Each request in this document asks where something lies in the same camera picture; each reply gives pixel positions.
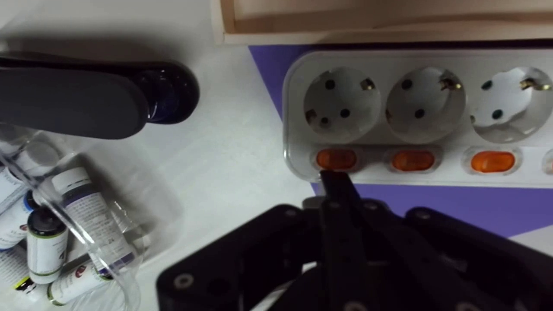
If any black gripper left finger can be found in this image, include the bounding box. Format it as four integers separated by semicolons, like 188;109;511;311
155;204;317;311

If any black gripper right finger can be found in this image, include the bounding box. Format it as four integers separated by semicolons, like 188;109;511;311
321;172;553;311

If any clear plastic cup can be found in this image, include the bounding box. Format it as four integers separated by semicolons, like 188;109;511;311
0;125;182;311

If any white labelled bottle in container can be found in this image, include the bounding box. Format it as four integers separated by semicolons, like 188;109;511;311
51;166;143;274

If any purple paper sheet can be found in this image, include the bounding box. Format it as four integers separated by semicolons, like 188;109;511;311
250;46;553;237

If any black capped bottle in container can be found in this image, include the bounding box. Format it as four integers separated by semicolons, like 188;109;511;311
25;210;68;286

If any black computer mouse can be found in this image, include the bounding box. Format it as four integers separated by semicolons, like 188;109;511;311
0;56;200;141

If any white extension cord power strip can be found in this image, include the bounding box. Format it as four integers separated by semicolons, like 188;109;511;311
281;51;553;189

